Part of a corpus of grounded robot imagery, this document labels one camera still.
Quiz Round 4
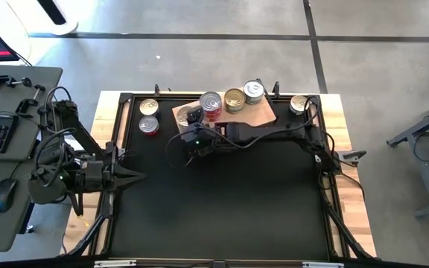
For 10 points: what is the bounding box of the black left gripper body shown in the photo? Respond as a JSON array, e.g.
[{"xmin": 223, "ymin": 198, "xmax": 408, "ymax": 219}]
[{"xmin": 73, "ymin": 158, "xmax": 118, "ymax": 194}]

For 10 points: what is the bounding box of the tan-label can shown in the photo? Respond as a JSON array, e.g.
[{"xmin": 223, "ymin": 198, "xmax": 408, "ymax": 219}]
[{"xmin": 289, "ymin": 95, "xmax": 311, "ymax": 115}]

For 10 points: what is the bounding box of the white plastic stand base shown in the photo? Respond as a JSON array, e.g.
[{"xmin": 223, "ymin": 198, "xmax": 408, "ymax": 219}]
[{"xmin": 4, "ymin": 0, "xmax": 80, "ymax": 37}]

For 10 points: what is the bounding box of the silver metal bracket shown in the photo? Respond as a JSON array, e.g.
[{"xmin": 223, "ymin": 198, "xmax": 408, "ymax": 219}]
[
  {"xmin": 302, "ymin": 261, "xmax": 345, "ymax": 268},
  {"xmin": 93, "ymin": 259, "xmax": 137, "ymax": 268}
]

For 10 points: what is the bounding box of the blue can pale gold lid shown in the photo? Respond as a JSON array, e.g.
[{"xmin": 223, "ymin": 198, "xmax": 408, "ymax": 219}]
[
  {"xmin": 175, "ymin": 106, "xmax": 193, "ymax": 133},
  {"xmin": 139, "ymin": 98, "xmax": 160, "ymax": 118}
]

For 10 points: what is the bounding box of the black computer mouse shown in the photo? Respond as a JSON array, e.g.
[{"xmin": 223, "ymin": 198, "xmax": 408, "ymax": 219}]
[{"xmin": 0, "ymin": 178, "xmax": 19, "ymax": 214}]

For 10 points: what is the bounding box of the grey metal desk frame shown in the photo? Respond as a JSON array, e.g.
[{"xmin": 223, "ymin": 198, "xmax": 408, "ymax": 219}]
[{"xmin": 385, "ymin": 92, "xmax": 429, "ymax": 220}]

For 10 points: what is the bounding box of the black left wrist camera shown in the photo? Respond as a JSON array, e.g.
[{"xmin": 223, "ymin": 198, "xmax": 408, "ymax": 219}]
[{"xmin": 83, "ymin": 162, "xmax": 106, "ymax": 189}]

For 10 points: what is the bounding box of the black diagonal frame strut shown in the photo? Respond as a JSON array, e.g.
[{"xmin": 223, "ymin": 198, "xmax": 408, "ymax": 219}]
[
  {"xmin": 320, "ymin": 185, "xmax": 374, "ymax": 261},
  {"xmin": 65, "ymin": 185, "xmax": 121, "ymax": 258}
]

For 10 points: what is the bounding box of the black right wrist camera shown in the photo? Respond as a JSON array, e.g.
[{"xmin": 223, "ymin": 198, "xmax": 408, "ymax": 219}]
[{"xmin": 186, "ymin": 105, "xmax": 206, "ymax": 126}]

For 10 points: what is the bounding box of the grey arm base bracket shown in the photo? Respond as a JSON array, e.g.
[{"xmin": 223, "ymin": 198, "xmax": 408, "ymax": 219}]
[{"xmin": 336, "ymin": 149, "xmax": 367, "ymax": 165}]

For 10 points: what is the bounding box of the wooden board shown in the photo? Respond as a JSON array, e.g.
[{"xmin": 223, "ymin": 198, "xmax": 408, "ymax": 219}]
[{"xmin": 171, "ymin": 87, "xmax": 278, "ymax": 132}]

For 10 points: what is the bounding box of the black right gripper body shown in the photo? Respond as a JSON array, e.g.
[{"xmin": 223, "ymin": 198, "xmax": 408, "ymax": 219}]
[{"xmin": 179, "ymin": 124, "xmax": 217, "ymax": 157}]

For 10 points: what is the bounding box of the black desk clamp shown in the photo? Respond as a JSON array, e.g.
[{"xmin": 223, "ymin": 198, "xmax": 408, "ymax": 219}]
[
  {"xmin": 14, "ymin": 84, "xmax": 47, "ymax": 115},
  {"xmin": 0, "ymin": 71, "xmax": 33, "ymax": 91}
]

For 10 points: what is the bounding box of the black bin tray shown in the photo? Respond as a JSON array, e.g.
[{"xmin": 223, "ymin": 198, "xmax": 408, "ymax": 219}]
[{"xmin": 87, "ymin": 91, "xmax": 349, "ymax": 261}]

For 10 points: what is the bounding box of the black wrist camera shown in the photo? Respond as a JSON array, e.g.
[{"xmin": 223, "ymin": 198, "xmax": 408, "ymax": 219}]
[
  {"xmin": 83, "ymin": 162, "xmax": 106, "ymax": 189},
  {"xmin": 186, "ymin": 105, "xmax": 206, "ymax": 126}
]

